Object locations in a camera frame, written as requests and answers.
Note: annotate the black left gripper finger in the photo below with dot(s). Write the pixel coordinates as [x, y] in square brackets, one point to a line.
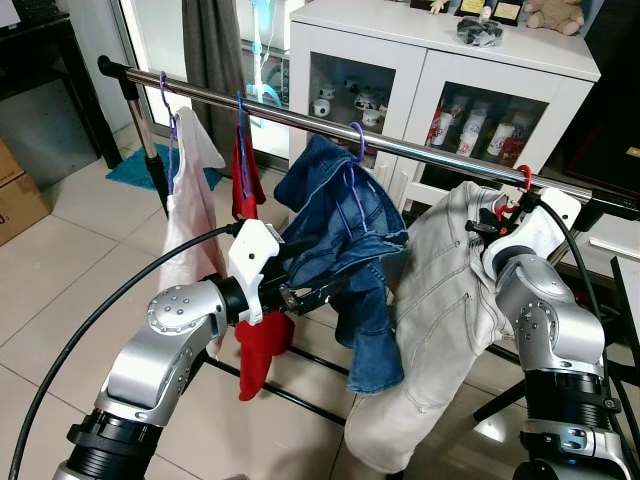
[318, 295]
[310, 248]

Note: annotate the beige jeans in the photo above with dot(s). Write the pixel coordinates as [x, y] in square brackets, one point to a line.
[440, 320]

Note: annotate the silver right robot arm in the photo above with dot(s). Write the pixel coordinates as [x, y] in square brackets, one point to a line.
[545, 330]

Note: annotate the blue denim jeans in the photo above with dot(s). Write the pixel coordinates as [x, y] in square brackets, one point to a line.
[340, 220]

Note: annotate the red t-shirt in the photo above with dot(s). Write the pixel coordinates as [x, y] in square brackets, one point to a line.
[262, 350]

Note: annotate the white printed t-shirt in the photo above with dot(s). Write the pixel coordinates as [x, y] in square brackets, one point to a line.
[195, 200]

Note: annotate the white low drawer unit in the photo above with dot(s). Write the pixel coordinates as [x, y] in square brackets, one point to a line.
[618, 238]

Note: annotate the chrome and black clothes rack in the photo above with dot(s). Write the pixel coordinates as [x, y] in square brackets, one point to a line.
[300, 115]

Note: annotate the large white table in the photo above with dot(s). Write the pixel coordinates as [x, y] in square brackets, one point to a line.
[630, 300]

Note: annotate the white glass-door cabinet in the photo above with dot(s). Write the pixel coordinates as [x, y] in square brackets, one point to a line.
[450, 45]

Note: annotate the teal floor mat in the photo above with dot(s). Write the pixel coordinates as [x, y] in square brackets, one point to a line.
[135, 170]

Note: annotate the dark framed gold plaque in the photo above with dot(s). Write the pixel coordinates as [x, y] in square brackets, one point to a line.
[507, 12]
[472, 6]

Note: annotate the beige teddy bear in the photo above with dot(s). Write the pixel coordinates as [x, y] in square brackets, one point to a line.
[555, 15]

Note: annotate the grey curtain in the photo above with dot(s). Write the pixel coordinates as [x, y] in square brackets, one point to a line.
[215, 50]

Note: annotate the brown cardboard box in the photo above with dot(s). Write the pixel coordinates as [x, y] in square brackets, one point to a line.
[20, 195]

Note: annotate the black desk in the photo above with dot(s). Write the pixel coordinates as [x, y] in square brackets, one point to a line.
[40, 40]

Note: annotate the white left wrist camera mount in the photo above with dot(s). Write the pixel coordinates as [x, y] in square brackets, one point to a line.
[255, 250]

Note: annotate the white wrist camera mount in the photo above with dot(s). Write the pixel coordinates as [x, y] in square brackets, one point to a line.
[255, 250]
[545, 225]

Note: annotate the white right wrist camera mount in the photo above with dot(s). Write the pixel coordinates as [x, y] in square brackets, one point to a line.
[545, 225]

